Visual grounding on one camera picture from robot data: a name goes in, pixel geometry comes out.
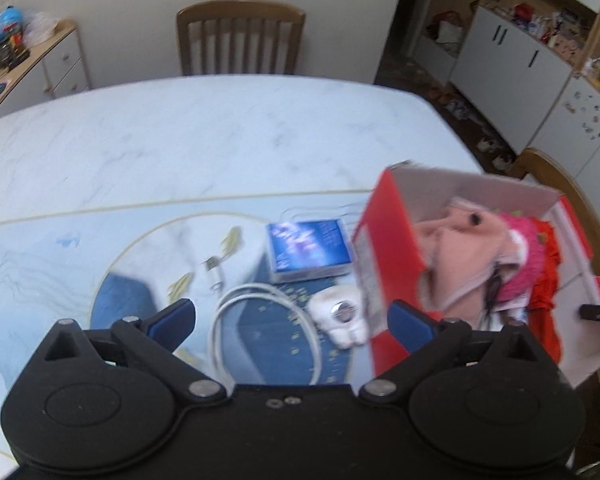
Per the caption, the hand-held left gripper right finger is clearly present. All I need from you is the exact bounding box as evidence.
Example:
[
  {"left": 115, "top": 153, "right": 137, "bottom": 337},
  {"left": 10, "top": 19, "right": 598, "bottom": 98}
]
[{"left": 360, "top": 300, "right": 543, "bottom": 404}]

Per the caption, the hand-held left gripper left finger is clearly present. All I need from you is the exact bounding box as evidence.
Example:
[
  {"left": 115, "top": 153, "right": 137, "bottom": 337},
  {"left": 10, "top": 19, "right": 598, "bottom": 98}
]
[{"left": 44, "top": 298, "right": 228, "bottom": 404}]

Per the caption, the white cable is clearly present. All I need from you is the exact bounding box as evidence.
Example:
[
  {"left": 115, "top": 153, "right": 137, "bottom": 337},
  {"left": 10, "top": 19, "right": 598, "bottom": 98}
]
[{"left": 206, "top": 255, "right": 324, "bottom": 387}]

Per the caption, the pink plush toy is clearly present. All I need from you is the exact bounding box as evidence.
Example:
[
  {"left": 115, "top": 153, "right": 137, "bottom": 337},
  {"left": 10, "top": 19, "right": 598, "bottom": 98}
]
[{"left": 415, "top": 197, "right": 511, "bottom": 312}]

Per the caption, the white tooth-shaped holder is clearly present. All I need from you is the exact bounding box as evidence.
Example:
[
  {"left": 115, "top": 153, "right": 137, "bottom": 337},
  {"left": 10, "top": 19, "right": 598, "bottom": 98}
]
[{"left": 307, "top": 285, "right": 369, "bottom": 349}]

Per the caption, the red and white cardboard box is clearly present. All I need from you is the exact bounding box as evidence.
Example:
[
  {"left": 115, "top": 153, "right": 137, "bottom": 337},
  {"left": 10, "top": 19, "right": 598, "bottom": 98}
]
[{"left": 352, "top": 161, "right": 600, "bottom": 379}]

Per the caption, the pink strawberry plush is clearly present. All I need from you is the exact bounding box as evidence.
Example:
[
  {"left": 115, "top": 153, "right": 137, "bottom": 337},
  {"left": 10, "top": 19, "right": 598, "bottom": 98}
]
[{"left": 495, "top": 212, "right": 544, "bottom": 307}]

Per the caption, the blue rectangular box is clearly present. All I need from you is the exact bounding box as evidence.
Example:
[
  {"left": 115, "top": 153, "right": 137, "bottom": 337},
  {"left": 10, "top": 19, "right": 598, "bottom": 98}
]
[{"left": 265, "top": 218, "right": 356, "bottom": 285}]

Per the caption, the wooden chair with curved back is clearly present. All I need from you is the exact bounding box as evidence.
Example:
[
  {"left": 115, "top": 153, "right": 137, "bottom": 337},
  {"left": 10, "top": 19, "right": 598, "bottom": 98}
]
[{"left": 511, "top": 147, "right": 600, "bottom": 283}]

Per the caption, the tall white cabinet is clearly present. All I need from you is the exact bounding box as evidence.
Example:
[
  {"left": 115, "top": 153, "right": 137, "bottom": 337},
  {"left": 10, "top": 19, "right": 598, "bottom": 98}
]
[{"left": 517, "top": 75, "right": 600, "bottom": 197}]

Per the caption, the white and wood sideboard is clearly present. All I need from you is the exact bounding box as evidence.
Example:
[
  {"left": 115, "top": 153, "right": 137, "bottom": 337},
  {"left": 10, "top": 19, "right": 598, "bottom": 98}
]
[{"left": 0, "top": 19, "right": 92, "bottom": 117}]

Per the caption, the wooden dining chair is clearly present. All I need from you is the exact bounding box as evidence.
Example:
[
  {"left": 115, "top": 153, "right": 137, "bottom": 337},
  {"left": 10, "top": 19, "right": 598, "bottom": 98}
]
[{"left": 176, "top": 1, "right": 307, "bottom": 77}]

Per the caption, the clear plastic bag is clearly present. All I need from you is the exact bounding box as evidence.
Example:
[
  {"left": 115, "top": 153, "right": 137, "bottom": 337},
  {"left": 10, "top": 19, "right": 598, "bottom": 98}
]
[{"left": 25, "top": 12, "right": 61, "bottom": 42}]

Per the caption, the white cabinet with black handles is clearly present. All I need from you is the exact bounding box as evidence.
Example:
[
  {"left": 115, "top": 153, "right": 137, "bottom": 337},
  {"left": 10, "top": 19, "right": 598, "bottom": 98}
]
[{"left": 450, "top": 6, "right": 589, "bottom": 156}]

